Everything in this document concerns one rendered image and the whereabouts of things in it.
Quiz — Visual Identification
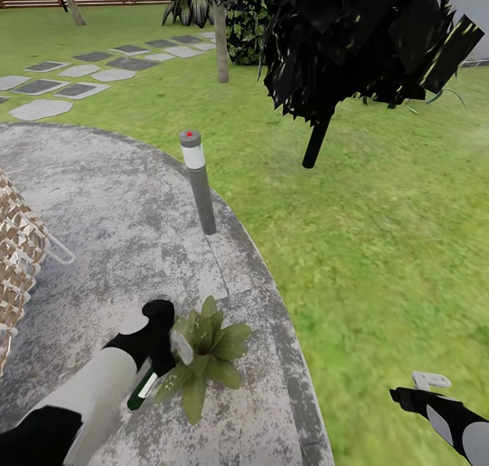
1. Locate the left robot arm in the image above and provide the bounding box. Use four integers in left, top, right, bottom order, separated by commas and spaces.
0, 300, 194, 466

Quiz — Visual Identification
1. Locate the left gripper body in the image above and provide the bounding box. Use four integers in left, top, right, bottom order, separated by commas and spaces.
149, 341, 177, 378

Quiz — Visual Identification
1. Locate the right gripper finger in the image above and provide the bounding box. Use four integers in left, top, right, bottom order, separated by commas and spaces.
389, 387, 403, 404

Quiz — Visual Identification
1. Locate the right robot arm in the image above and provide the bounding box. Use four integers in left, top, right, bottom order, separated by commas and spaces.
389, 371, 489, 466

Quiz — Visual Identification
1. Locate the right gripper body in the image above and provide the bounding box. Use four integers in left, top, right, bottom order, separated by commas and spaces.
398, 388, 437, 417

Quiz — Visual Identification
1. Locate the insectifuge atomizer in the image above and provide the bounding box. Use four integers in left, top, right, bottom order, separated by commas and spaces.
126, 367, 159, 410

